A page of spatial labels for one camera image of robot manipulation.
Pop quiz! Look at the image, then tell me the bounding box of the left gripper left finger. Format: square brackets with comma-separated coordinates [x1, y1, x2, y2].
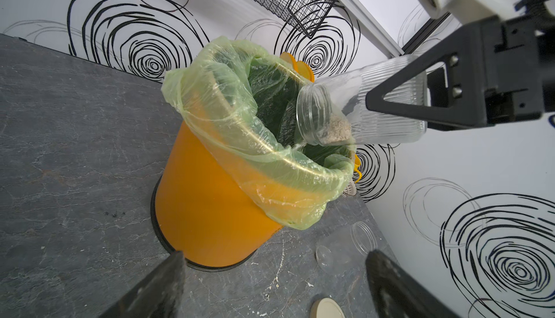
[101, 251, 186, 317]

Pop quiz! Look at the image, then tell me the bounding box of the cream lid oatmeal jar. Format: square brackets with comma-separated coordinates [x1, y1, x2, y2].
[296, 55, 427, 146]

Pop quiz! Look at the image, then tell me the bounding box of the cream jar lid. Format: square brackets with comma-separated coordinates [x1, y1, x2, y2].
[309, 298, 345, 318]

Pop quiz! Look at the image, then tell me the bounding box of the white round sink strainer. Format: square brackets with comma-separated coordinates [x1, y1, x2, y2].
[343, 180, 357, 197]

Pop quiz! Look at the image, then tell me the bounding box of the left yellow toast slice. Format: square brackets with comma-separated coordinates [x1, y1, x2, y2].
[280, 52, 298, 72]

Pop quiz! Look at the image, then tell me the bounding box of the yellow toast slice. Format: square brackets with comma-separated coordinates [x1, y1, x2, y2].
[296, 61, 315, 83]
[280, 52, 298, 72]

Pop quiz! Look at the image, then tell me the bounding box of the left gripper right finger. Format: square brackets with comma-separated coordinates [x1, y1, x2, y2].
[366, 250, 458, 318]

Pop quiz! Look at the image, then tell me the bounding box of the yellow trash bin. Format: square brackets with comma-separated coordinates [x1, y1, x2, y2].
[150, 124, 282, 272]

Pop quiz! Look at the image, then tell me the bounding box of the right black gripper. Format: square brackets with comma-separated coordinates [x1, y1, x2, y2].
[365, 16, 554, 131]

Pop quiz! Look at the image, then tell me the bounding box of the right yellow toast slice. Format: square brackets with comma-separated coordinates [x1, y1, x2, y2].
[296, 61, 315, 83]

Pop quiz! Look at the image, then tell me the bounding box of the yellow mug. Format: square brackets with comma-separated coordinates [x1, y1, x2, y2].
[354, 154, 363, 184]

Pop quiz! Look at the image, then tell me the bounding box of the green plastic bin liner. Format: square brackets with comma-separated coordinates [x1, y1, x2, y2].
[161, 36, 356, 230]

